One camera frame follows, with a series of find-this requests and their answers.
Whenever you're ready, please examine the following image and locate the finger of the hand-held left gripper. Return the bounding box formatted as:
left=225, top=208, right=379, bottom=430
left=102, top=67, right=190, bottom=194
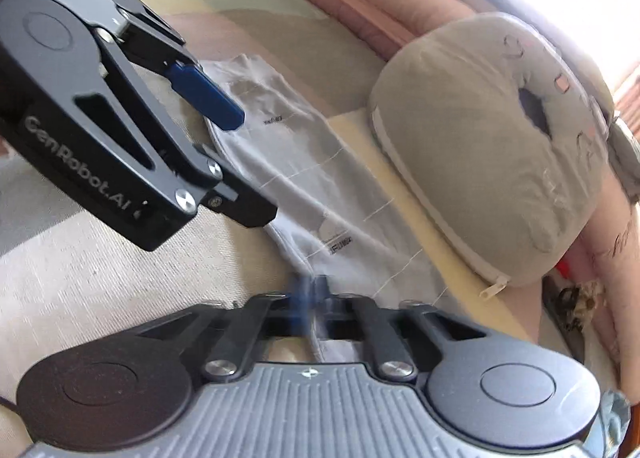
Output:
left=115, top=6, right=246, bottom=131
left=194, top=141, right=278, bottom=229

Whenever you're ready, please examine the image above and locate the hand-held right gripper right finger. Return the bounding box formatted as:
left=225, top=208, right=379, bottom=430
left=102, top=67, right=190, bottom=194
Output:
left=314, top=277, right=488, bottom=383

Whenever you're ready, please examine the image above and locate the small grey cloth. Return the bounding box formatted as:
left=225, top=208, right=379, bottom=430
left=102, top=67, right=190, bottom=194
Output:
left=607, top=118, right=640, bottom=194

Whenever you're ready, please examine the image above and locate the blue cap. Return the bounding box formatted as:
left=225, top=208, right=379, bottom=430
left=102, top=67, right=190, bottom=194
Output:
left=597, top=390, right=632, bottom=458

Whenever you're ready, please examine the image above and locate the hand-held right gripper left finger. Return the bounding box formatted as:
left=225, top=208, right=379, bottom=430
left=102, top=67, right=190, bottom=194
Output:
left=135, top=278, right=313, bottom=384

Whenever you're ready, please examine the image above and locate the round grey pillow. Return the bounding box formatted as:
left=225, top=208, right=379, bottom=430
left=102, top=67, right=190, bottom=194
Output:
left=367, top=12, right=617, bottom=300

